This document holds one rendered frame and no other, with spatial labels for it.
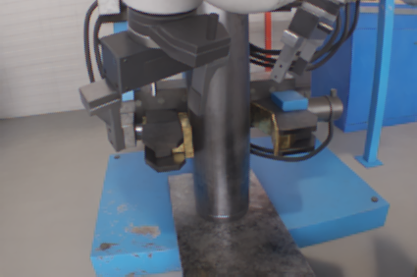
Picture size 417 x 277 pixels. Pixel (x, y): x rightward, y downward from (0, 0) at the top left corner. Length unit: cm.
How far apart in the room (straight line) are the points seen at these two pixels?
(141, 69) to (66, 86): 287
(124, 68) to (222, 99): 69
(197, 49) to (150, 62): 8
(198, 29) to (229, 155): 81
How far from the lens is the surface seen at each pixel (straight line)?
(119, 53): 33
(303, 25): 64
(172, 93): 125
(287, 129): 105
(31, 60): 326
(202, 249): 114
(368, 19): 231
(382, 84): 188
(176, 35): 30
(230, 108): 102
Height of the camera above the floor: 94
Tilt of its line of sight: 21 degrees down
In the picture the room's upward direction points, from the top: 3 degrees counter-clockwise
